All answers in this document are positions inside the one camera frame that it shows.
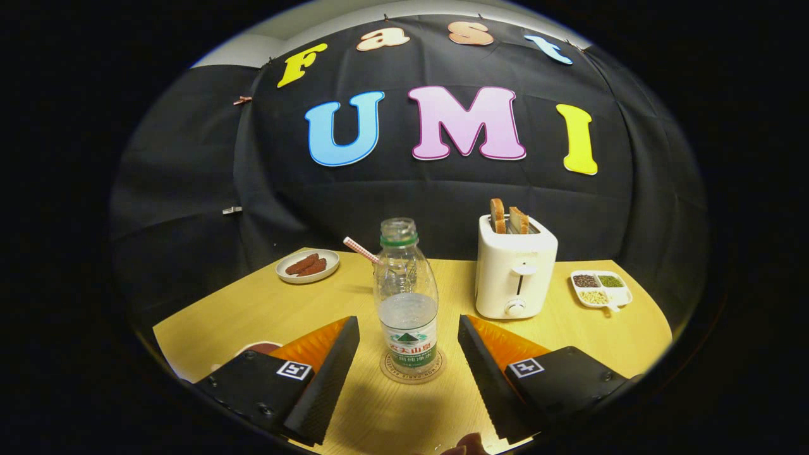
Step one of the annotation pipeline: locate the round cork coaster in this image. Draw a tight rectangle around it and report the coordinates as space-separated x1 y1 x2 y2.
379 348 447 385

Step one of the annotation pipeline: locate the clear plastic bottle green label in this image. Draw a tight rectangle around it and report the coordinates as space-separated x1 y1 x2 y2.
373 217 440 373

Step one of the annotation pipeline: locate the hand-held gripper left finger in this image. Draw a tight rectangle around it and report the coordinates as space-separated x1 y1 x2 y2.
193 316 361 446

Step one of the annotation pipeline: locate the white round plate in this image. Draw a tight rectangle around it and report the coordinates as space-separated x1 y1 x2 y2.
276 248 341 284

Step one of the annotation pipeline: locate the white toaster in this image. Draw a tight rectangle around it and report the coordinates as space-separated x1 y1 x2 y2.
475 214 559 320

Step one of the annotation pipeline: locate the cream cup with wooden handle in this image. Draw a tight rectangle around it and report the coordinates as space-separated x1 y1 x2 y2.
210 341 283 373

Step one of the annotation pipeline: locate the white divided dish with grains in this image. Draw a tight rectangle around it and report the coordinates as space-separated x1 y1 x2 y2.
570 270 633 313

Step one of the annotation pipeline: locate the black backdrop cloth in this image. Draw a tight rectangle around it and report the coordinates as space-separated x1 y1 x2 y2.
111 14 709 342

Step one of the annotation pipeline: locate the wooden table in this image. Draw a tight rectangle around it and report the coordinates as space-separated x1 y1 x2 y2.
153 246 672 455

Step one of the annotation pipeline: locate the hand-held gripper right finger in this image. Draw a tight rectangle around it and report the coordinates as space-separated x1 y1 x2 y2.
458 314 642 443

